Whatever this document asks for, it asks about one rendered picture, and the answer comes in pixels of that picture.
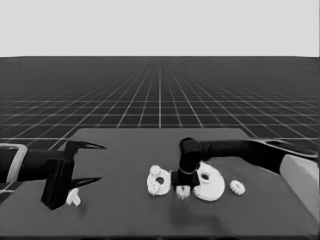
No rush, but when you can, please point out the small white T-shaped piece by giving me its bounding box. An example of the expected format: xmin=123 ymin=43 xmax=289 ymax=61
xmin=65 ymin=187 xmax=82 ymax=207

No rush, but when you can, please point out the large thick white disc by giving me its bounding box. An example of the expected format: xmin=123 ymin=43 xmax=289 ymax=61
xmin=192 ymin=161 xmax=227 ymax=203

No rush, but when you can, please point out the small white toothed gear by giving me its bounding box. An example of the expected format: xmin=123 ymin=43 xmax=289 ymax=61
xmin=175 ymin=185 xmax=192 ymax=201
xmin=149 ymin=164 xmax=162 ymax=178
xmin=147 ymin=182 xmax=161 ymax=197
xmin=229 ymin=179 xmax=247 ymax=196

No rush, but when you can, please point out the white round carrier with pins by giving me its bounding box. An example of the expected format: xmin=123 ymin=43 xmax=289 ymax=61
xmin=146 ymin=165 xmax=173 ymax=197

